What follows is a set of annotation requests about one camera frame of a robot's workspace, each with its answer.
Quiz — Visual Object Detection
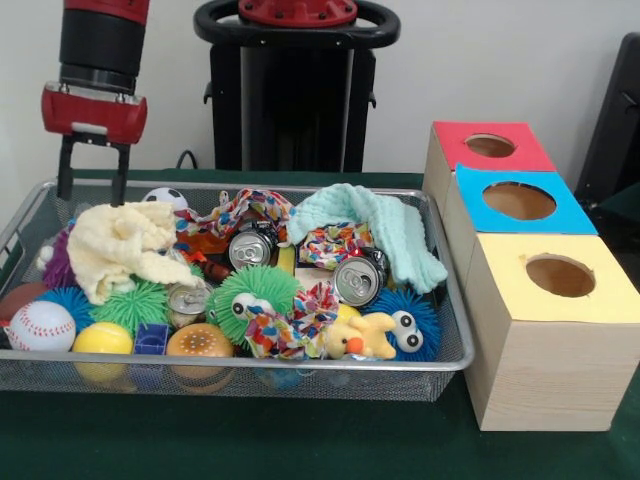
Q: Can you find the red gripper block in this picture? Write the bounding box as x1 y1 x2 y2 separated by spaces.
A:
40 81 149 207

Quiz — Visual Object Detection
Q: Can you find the cream muslin cloth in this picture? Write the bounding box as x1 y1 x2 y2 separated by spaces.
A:
67 202 201 305

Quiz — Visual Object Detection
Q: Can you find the green spiky ball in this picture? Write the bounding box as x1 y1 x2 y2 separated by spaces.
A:
207 264 304 349

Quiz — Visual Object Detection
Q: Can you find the colourful rope knot toy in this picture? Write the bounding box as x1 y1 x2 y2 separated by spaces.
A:
244 282 341 361

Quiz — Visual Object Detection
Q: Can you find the light blue muslin cloth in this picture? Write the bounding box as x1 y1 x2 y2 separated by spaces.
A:
287 183 450 295

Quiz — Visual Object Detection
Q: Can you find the shallow clear mesh bin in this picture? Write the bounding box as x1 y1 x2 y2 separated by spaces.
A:
0 178 475 404

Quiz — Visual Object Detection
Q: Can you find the wooden three-hole box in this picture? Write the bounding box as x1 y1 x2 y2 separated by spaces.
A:
422 120 640 432

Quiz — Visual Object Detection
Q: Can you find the white baseball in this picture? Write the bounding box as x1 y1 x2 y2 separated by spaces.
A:
5 299 77 351

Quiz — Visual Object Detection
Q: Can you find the yellow smooth ball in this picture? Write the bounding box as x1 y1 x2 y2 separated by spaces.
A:
73 322 136 356

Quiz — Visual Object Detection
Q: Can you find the crushed drink can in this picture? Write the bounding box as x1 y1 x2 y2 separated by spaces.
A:
332 247 391 308
228 222 279 271

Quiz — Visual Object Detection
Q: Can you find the burger toy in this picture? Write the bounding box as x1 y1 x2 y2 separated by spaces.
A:
166 323 236 359

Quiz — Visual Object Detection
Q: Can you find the dark green table cloth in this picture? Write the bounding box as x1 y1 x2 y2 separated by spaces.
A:
0 168 640 480

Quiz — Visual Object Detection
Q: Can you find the yellow plush duck toy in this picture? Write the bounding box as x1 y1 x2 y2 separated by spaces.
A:
325 312 397 360

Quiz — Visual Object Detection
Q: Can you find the blue spiky ball with eyes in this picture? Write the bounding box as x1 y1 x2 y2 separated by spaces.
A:
362 288 441 363

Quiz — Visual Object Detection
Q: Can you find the black stand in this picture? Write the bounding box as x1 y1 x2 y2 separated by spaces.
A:
574 32 640 201

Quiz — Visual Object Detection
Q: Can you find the green covered side table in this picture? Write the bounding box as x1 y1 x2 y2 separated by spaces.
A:
597 180 640 241

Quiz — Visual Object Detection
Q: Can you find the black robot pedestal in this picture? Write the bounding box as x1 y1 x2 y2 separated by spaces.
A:
193 0 402 172

